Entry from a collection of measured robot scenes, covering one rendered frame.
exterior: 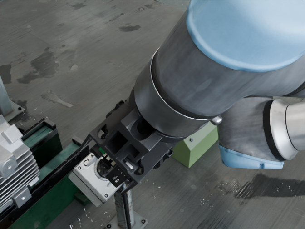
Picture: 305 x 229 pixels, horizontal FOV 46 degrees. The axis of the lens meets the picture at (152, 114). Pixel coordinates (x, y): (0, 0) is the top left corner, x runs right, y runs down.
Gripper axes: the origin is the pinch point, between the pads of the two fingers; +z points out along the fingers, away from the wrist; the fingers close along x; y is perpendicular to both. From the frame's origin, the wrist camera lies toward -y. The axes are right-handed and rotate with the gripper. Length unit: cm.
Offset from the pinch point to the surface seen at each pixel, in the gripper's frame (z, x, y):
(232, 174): 23.4, 22.3, -30.5
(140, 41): 51, -25, -65
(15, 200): 19.7, -7.1, 9.7
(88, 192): 8.7, 0.7, 3.5
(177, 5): 164, -61, -227
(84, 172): 5.7, -1.9, 2.8
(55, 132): 32.3, -14.4, -9.3
